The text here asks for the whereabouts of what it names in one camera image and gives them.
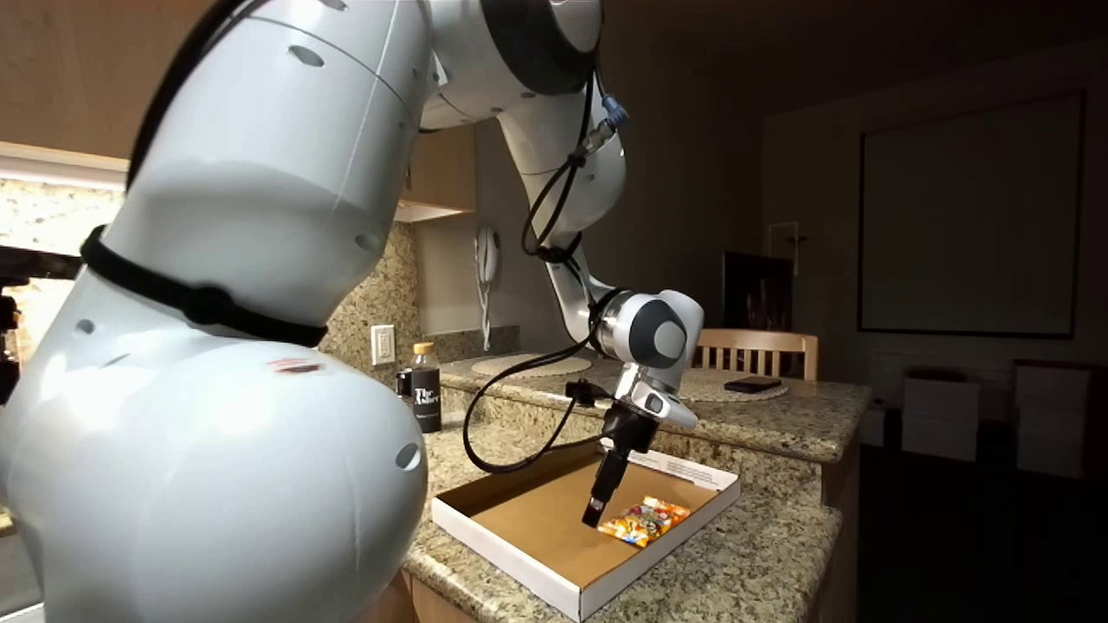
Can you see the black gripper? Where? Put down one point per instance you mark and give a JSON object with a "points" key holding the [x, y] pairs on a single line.
{"points": [[621, 432]]}

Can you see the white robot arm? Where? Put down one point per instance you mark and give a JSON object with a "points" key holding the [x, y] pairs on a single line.
{"points": [[182, 447]]}

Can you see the white shallow cardboard box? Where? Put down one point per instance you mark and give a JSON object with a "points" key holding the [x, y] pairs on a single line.
{"points": [[531, 525]]}

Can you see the round woven placemat left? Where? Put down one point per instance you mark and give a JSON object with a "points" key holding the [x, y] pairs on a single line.
{"points": [[531, 363]]}

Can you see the round woven placemat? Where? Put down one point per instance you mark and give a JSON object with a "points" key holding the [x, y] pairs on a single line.
{"points": [[708, 385], [531, 363]]}

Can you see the round woven placemat right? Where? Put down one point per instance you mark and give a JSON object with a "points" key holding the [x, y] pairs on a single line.
{"points": [[708, 385]]}

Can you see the small black phone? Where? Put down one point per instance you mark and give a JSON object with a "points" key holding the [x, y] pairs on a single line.
{"points": [[752, 385]]}

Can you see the right wooden chair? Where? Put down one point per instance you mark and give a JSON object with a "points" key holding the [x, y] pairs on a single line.
{"points": [[759, 350]]}

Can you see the dark sauce bottle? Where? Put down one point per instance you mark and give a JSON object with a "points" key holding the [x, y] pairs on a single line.
{"points": [[427, 385]]}

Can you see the dark projector screen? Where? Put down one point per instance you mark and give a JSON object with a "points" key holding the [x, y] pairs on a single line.
{"points": [[966, 224]]}

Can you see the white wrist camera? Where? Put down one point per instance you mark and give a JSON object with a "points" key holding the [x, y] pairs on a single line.
{"points": [[652, 399]]}

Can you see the white wall phone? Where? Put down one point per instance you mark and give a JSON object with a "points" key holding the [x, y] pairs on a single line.
{"points": [[487, 272]]}

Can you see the white wall outlet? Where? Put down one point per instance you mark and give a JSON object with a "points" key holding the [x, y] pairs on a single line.
{"points": [[383, 342]]}

